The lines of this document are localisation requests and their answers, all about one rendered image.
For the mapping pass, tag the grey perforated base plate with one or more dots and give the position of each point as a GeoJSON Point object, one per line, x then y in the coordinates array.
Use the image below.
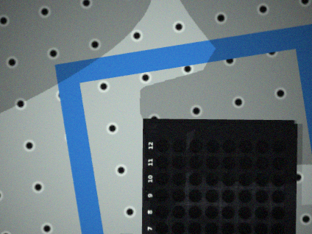
{"type": "Point", "coordinates": [37, 193]}

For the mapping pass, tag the black well plate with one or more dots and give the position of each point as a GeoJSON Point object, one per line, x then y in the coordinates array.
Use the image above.
{"type": "Point", "coordinates": [240, 151]}

